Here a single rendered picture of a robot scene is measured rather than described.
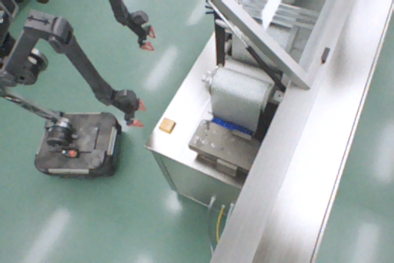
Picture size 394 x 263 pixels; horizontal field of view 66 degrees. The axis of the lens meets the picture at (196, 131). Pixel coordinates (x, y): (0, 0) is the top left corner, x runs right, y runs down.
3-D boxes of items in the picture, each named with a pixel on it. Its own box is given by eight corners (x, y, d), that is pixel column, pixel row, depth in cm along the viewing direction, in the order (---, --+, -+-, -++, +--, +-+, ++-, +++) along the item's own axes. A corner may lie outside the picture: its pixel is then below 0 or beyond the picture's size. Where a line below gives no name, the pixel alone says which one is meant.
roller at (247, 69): (230, 69, 157) (231, 53, 146) (278, 84, 150) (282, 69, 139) (221, 87, 152) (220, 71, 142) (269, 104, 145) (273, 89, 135)
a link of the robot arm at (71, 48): (51, 16, 106) (43, 40, 101) (67, 14, 105) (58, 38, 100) (104, 88, 144) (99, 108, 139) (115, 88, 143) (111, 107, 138)
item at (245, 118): (212, 115, 156) (211, 94, 140) (255, 131, 150) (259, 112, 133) (212, 116, 156) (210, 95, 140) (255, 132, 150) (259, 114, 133)
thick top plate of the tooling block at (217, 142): (202, 124, 160) (202, 118, 155) (275, 152, 149) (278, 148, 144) (188, 148, 154) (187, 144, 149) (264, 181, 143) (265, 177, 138)
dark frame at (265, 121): (223, 106, 172) (222, 85, 154) (279, 127, 163) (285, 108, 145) (217, 116, 169) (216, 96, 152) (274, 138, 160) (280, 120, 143)
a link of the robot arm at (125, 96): (101, 84, 140) (97, 100, 136) (118, 76, 134) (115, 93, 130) (120, 97, 149) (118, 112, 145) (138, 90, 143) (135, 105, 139)
